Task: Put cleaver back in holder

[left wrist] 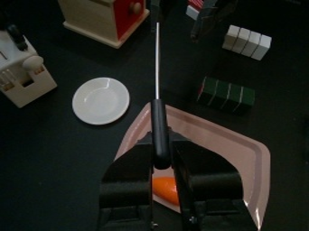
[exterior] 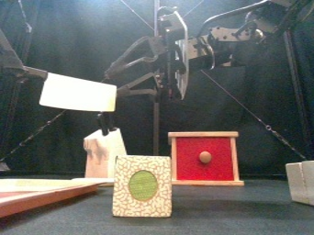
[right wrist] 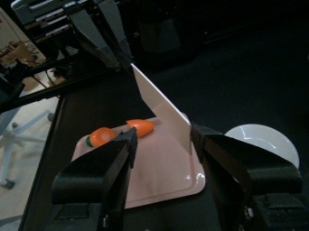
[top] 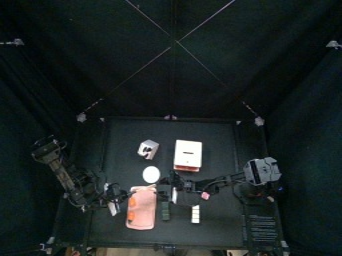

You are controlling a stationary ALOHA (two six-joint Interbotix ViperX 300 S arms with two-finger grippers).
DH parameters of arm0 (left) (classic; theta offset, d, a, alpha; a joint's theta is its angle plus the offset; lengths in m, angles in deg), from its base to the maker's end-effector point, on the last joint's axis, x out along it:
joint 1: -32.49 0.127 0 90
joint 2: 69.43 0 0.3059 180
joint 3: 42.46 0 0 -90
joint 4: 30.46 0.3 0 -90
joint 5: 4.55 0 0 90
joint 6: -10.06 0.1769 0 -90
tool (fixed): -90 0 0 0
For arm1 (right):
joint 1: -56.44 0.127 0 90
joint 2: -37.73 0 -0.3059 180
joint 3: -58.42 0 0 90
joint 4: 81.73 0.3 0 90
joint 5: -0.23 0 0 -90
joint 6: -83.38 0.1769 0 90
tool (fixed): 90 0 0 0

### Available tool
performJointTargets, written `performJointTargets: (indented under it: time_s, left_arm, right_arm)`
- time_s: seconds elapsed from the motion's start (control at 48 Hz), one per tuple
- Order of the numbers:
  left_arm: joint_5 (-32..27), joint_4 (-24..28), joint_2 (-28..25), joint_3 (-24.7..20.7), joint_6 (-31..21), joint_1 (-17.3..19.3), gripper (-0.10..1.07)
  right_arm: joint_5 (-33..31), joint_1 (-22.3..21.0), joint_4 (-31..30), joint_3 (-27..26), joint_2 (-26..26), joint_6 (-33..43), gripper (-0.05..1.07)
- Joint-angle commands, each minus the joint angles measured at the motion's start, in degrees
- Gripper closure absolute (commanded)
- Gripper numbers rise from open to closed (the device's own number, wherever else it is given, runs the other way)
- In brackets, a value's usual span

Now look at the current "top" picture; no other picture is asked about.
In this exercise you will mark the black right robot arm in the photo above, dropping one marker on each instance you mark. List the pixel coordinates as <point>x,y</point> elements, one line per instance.
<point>231,180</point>

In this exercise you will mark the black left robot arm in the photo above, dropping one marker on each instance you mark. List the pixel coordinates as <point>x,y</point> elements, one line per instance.
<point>60,170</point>

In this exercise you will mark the wooden knife holder block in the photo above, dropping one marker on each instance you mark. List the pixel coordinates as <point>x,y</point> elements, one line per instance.
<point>149,149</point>

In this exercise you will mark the pink wooden cutting board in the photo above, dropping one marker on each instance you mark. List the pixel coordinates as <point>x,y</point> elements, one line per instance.
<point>142,208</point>

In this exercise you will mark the small pink block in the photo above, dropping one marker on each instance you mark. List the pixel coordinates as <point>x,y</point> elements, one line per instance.
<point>205,195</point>

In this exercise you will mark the orange toy piece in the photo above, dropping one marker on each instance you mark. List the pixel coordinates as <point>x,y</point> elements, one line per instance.
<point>131,217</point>

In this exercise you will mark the wooden box with red drawer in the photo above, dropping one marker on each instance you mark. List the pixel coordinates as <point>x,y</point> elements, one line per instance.
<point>187,155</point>

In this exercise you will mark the cream crackle box green oval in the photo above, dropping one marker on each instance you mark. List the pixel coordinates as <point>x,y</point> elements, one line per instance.
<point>166,210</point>

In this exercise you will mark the white rectangular block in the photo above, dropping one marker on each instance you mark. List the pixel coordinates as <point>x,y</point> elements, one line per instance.
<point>195,214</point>

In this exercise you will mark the black printed label sheet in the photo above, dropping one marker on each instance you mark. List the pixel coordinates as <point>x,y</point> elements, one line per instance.
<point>262,230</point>

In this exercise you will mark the silver frame clamp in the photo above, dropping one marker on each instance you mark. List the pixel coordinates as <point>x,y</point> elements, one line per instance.
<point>16,42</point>
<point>80,116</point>
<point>259,120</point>
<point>333,44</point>

